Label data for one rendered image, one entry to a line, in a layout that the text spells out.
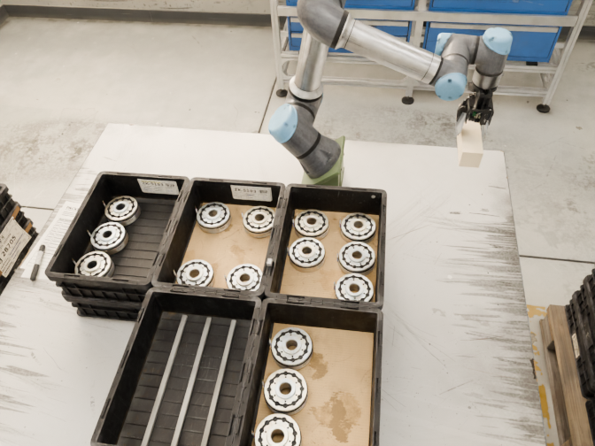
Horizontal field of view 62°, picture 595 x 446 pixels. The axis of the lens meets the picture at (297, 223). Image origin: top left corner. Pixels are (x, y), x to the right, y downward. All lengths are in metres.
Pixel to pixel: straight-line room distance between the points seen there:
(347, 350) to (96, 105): 2.79
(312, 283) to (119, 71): 2.87
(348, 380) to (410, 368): 0.23
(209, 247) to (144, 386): 0.43
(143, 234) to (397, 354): 0.83
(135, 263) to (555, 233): 2.04
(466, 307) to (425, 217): 0.35
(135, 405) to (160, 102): 2.53
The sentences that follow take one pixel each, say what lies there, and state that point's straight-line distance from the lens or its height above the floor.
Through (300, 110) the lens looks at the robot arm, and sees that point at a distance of 1.65.
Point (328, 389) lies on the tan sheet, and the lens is 1.25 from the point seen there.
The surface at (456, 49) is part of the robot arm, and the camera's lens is 1.46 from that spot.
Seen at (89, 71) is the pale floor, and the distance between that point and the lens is 4.06.
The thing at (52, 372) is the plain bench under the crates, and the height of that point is 0.70.
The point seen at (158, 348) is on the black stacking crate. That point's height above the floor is 0.83.
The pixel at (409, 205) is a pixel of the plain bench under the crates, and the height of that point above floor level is 0.70.
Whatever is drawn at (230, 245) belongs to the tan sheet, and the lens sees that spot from 1.49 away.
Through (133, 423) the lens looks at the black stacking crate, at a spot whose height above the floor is 0.83.
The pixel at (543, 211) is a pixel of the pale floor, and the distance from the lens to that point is 2.87.
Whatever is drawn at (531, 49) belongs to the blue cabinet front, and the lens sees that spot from 3.26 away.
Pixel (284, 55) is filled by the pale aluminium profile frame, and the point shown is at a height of 0.30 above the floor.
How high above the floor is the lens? 2.00
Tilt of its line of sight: 50 degrees down
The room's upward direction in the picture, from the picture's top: 4 degrees counter-clockwise
